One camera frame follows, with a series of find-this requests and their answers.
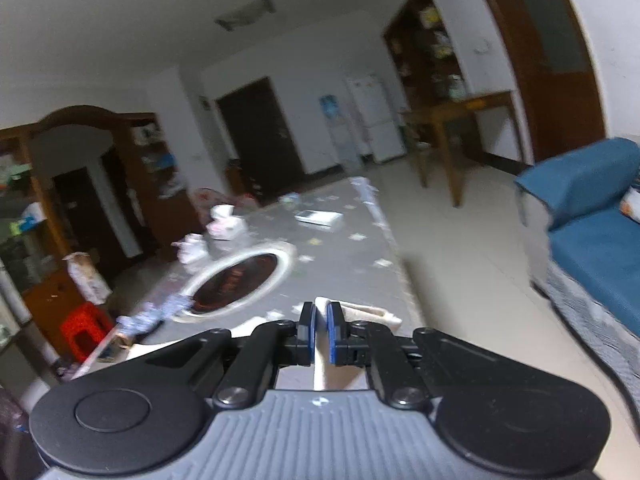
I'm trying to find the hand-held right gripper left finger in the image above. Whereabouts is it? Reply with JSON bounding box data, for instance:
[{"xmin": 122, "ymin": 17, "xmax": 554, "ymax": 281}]
[{"xmin": 147, "ymin": 302, "xmax": 317, "ymax": 411}]

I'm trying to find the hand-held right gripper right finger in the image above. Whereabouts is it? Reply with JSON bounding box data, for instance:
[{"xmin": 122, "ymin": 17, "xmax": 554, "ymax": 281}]
[{"xmin": 327, "ymin": 302, "xmax": 483, "ymax": 408}]

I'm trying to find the round black induction cooktop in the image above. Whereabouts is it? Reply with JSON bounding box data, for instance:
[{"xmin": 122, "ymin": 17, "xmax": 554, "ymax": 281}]
[{"xmin": 182, "ymin": 241, "xmax": 296, "ymax": 323}]

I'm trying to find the white remote control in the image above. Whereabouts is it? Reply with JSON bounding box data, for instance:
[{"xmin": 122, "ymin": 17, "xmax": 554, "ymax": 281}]
[{"xmin": 295, "ymin": 209, "xmax": 344, "ymax": 227}]

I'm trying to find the pink tissue box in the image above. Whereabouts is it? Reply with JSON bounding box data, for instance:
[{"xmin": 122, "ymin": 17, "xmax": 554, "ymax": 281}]
[{"xmin": 206, "ymin": 205, "xmax": 248, "ymax": 241}]

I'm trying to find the white water dispenser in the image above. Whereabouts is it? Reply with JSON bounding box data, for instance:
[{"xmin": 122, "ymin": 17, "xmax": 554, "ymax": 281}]
[{"xmin": 327, "ymin": 117, "xmax": 363, "ymax": 173}]

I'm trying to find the black smartphone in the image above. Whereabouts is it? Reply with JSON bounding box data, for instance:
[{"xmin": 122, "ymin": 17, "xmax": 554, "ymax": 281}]
[{"xmin": 95, "ymin": 327, "xmax": 132, "ymax": 365}]

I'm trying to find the dark wooden door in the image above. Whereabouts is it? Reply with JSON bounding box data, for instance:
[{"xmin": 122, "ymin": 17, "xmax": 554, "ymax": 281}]
[
  {"xmin": 216, "ymin": 77, "xmax": 306, "ymax": 186},
  {"xmin": 52, "ymin": 167, "xmax": 108, "ymax": 281}
]

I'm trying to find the white refrigerator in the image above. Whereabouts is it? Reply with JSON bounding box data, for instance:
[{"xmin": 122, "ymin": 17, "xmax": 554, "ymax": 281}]
[{"xmin": 346, "ymin": 74, "xmax": 407, "ymax": 165}]

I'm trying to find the blue water bottle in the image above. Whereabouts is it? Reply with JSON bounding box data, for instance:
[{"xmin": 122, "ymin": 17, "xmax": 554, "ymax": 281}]
[{"xmin": 318, "ymin": 94, "xmax": 343, "ymax": 121}]

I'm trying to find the red plastic stool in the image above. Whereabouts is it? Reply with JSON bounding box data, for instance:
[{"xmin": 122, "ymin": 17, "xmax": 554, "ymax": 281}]
[{"xmin": 59, "ymin": 302, "xmax": 116, "ymax": 363}]

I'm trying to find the printed paper bag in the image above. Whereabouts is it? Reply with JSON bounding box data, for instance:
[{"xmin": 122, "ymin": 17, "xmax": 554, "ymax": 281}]
[{"xmin": 62, "ymin": 251, "xmax": 113, "ymax": 306}]

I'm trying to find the brown wooden side table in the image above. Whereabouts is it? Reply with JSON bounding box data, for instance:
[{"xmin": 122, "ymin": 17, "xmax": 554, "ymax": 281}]
[{"xmin": 400, "ymin": 90, "xmax": 528, "ymax": 208}]

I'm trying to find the blue sofa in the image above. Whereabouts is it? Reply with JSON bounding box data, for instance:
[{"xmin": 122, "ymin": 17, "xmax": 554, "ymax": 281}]
[{"xmin": 515, "ymin": 137, "xmax": 640, "ymax": 411}]

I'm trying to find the arched wooden cabinet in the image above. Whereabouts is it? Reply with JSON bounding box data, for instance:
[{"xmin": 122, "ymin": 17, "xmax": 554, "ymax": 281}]
[{"xmin": 0, "ymin": 105, "xmax": 201, "ymax": 361}]

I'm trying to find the brown door with glass panel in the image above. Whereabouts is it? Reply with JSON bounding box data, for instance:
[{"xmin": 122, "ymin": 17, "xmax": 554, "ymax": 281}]
[{"xmin": 467, "ymin": 0, "xmax": 608, "ymax": 166}]

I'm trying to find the dark wooden wall shelf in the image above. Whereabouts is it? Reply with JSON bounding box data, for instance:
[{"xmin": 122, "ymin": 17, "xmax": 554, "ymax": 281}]
[{"xmin": 382, "ymin": 0, "xmax": 468, "ymax": 111}]

